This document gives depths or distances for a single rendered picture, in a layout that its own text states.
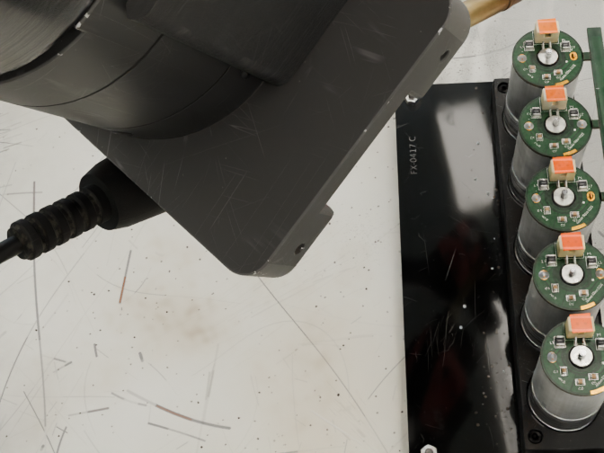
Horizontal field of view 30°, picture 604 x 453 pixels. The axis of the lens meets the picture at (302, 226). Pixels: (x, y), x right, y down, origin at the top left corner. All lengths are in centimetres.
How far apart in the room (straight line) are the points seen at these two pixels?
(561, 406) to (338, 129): 19
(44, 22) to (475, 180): 30
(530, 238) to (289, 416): 11
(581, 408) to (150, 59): 23
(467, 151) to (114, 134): 25
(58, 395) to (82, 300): 4
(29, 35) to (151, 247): 30
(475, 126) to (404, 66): 26
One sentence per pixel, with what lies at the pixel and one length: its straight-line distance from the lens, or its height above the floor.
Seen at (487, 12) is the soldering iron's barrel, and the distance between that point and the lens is 35.
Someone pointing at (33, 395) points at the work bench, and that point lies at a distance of 44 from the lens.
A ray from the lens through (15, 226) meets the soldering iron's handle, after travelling 24.
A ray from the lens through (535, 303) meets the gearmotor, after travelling 38.
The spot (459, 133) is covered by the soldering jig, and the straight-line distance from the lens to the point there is 45.
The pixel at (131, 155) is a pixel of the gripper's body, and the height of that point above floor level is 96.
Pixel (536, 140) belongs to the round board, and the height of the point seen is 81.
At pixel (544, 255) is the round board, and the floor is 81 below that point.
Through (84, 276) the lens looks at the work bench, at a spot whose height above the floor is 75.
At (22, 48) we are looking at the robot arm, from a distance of 16.
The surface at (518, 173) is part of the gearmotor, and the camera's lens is 42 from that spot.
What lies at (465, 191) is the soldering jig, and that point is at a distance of 44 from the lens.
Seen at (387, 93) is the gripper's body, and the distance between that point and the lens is 20.
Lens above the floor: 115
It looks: 64 degrees down
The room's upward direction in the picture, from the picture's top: 10 degrees counter-clockwise
